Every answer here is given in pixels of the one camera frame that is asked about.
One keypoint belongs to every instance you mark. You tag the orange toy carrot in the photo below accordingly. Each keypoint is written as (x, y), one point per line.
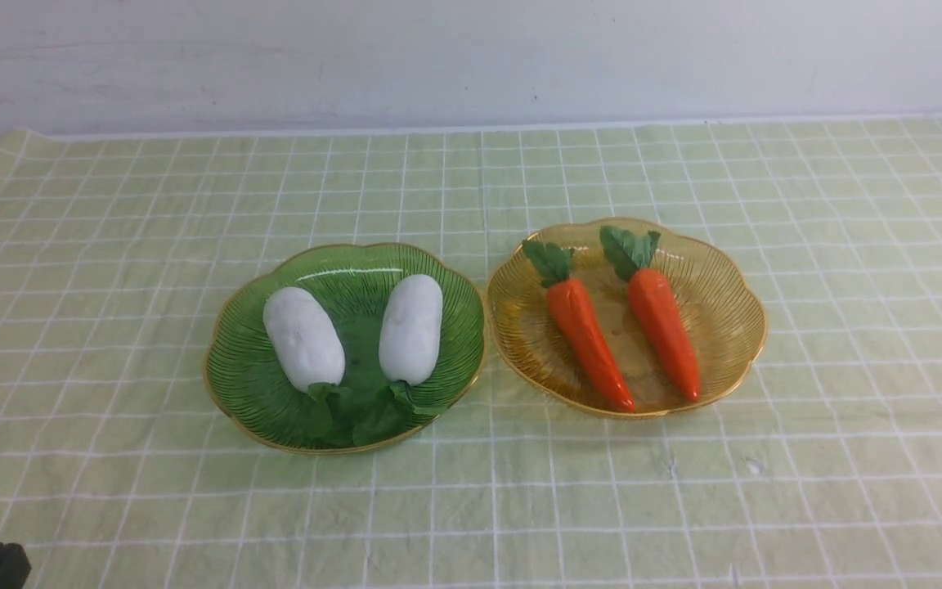
(653, 303)
(570, 306)

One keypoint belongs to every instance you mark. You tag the amber ribbed plastic plate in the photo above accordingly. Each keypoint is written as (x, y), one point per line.
(725, 320)

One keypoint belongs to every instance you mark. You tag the green ribbed plastic plate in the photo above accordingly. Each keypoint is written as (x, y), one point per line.
(353, 283)

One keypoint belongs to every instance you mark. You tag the white toy radish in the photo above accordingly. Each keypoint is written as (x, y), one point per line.
(309, 350)
(409, 346)

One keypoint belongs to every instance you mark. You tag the green checkered tablecloth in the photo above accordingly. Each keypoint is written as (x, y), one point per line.
(822, 470)

